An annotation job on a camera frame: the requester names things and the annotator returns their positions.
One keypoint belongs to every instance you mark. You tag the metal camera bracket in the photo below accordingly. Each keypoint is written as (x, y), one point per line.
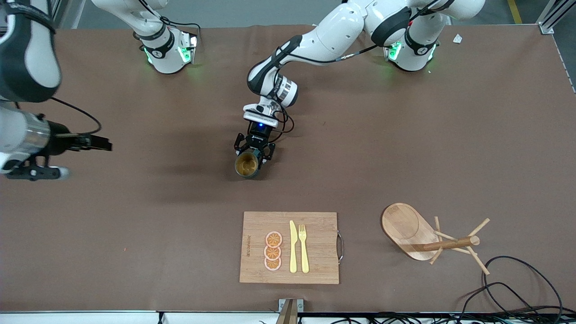
(290, 310)

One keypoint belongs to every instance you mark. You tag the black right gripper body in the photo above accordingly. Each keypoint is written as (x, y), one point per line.
(60, 139)

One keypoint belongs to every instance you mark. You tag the aluminium frame post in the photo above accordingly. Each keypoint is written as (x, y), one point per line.
(551, 18)

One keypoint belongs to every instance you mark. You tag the white paper scrap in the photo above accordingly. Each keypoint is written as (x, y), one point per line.
(457, 38)

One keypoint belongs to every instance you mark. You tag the orange slice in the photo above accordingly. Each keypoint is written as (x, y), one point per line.
(273, 239)
(272, 253)

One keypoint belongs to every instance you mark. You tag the teal cup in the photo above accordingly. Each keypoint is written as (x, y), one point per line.
(247, 165)

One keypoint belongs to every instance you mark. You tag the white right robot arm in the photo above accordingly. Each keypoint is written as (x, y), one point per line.
(166, 58)

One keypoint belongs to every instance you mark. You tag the yellow fork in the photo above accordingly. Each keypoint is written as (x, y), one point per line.
(304, 252)

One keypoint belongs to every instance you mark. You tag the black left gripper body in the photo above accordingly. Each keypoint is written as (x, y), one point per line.
(257, 140)

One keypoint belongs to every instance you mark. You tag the aluminium frame profile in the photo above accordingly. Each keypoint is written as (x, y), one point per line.
(54, 6)

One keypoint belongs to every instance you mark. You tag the white table edge strip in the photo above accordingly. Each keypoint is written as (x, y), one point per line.
(90, 318)

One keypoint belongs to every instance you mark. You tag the yellow knife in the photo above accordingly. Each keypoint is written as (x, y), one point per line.
(293, 247)

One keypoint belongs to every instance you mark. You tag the bamboo cutting board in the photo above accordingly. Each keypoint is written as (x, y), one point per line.
(315, 247)

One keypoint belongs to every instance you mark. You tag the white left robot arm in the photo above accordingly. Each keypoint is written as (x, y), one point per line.
(333, 31)

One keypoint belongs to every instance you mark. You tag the wooden cup rack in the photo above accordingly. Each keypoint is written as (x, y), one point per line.
(405, 225)

